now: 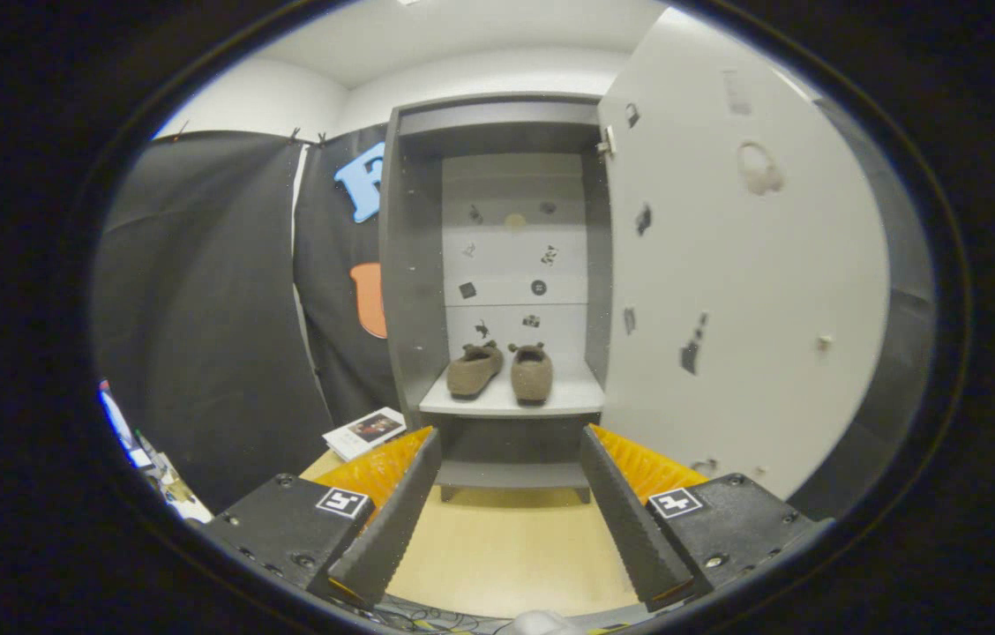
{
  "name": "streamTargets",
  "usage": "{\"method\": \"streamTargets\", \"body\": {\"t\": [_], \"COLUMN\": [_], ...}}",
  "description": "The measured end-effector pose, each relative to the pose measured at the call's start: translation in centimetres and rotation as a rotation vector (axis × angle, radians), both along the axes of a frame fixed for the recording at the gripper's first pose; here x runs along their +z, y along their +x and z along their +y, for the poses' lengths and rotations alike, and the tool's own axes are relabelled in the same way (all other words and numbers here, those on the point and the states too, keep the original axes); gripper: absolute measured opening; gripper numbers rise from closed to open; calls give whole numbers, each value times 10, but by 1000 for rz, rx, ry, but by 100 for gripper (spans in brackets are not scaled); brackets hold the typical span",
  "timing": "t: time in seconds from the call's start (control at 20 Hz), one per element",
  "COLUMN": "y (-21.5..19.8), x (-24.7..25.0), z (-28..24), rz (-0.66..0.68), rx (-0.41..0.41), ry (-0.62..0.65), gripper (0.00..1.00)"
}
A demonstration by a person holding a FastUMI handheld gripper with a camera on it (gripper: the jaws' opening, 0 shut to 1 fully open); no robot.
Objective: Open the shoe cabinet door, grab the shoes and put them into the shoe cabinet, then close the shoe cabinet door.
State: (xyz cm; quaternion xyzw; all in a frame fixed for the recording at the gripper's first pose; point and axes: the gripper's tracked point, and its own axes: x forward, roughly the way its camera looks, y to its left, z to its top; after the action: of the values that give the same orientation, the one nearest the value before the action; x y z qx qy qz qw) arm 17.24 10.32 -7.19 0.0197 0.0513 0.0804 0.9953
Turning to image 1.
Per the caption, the brown fuzzy shoe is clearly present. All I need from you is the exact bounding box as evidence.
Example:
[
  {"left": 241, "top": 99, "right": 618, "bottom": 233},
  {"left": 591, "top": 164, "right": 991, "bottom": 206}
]
[
  {"left": 446, "top": 340, "right": 505, "bottom": 399},
  {"left": 508, "top": 342, "right": 555, "bottom": 407}
]

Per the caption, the white book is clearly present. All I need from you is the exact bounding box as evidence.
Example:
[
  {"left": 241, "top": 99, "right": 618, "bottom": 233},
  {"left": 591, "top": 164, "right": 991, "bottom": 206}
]
[{"left": 323, "top": 407, "right": 408, "bottom": 462}]

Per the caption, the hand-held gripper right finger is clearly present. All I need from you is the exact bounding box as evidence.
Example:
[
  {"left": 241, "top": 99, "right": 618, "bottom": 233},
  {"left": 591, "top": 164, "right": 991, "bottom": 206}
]
[{"left": 580, "top": 423, "right": 835, "bottom": 614}]

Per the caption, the light grey shoe cabinet door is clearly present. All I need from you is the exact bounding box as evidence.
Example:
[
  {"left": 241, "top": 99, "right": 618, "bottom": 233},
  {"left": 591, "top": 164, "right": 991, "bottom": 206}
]
[{"left": 596, "top": 7, "right": 937, "bottom": 521}]

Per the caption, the dark grey shoe cabinet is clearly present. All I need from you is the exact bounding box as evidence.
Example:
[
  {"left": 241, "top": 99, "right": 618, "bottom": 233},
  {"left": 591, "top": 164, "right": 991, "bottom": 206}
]
[{"left": 378, "top": 91, "right": 617, "bottom": 505}]

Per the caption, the tangle of cables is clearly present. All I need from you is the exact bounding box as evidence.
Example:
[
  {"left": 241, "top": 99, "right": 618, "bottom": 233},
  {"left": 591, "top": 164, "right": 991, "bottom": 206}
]
[{"left": 370, "top": 593, "right": 507, "bottom": 635}]

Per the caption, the colourful printed clutter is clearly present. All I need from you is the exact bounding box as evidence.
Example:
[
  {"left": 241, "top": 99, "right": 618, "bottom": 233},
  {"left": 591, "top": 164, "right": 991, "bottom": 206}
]
[{"left": 98, "top": 379, "right": 214, "bottom": 523}]

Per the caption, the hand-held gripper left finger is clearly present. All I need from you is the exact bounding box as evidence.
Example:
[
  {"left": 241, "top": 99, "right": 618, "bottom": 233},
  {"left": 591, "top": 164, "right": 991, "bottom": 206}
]
[{"left": 198, "top": 426, "right": 445, "bottom": 611}]

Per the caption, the black backdrop cloth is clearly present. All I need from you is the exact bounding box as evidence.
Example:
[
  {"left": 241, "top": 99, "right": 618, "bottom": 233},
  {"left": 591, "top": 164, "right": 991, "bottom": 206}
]
[{"left": 92, "top": 123, "right": 401, "bottom": 512}]

